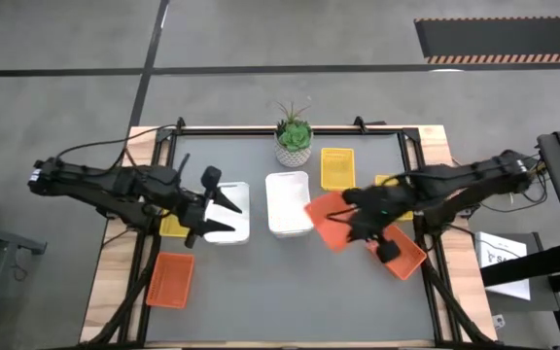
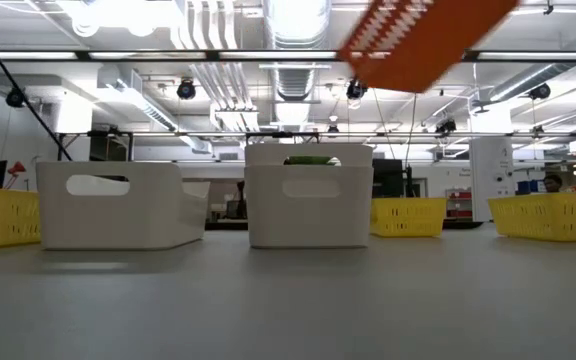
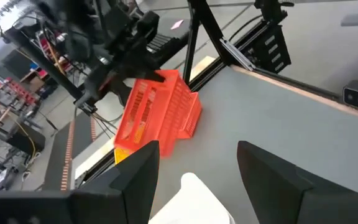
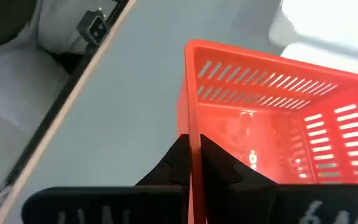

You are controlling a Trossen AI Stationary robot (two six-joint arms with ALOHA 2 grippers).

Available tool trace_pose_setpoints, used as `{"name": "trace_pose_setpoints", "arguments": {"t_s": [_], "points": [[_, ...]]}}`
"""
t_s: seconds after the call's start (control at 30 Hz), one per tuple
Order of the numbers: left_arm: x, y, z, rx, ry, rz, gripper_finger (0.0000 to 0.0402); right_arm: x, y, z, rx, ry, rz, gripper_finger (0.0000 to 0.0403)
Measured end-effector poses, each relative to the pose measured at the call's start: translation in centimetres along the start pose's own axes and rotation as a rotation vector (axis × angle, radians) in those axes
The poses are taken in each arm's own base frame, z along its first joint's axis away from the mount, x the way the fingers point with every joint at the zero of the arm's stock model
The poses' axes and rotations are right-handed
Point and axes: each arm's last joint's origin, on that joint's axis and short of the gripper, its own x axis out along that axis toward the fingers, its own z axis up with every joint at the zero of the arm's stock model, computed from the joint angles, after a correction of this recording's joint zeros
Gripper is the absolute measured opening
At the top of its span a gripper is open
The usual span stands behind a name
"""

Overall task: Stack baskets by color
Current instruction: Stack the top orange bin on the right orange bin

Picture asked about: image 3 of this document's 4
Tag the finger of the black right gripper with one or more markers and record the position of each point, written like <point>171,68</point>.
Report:
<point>121,91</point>
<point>154,76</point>

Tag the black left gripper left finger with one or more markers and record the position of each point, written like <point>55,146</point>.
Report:
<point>129,186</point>

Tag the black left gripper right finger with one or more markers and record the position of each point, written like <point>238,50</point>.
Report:
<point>275,193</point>

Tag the orange slotted plastic basket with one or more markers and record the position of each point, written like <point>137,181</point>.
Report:
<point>194,115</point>
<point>166,109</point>

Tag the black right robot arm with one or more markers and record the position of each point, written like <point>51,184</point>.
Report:
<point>73,37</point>

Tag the yellow slotted plastic basket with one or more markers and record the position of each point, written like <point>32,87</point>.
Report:
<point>121,155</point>

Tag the pink paper sheet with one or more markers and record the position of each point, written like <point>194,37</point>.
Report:
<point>176,24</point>

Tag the silver aluminium extrusion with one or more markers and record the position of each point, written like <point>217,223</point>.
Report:
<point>236,54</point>

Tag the black labelled control box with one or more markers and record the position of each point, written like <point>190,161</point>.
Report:
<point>272,49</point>

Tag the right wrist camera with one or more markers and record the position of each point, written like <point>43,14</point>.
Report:
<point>148,22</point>

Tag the black rig frame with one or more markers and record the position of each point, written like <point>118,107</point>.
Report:
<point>202,18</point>

